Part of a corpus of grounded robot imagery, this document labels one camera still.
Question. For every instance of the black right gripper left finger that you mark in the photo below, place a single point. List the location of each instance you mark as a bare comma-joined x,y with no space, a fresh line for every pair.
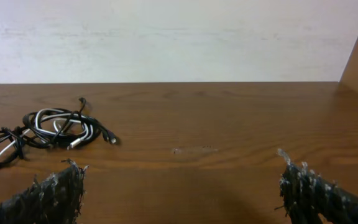
56,200

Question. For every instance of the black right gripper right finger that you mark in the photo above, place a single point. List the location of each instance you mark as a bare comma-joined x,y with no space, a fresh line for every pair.
307,197

